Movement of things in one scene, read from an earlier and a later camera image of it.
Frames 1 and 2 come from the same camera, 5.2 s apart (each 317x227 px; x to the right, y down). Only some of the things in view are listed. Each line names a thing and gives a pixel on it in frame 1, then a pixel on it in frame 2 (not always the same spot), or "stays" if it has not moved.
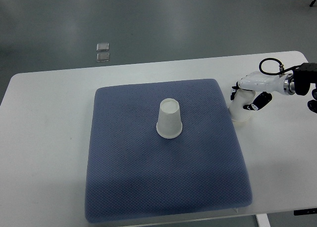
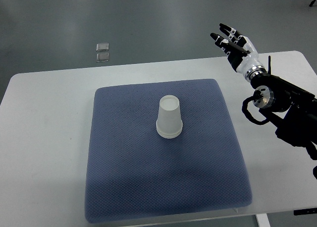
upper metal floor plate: (102, 47) stays
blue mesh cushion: (134, 173) stays
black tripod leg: (313, 2) stays
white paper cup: (241, 97) to (169, 124)
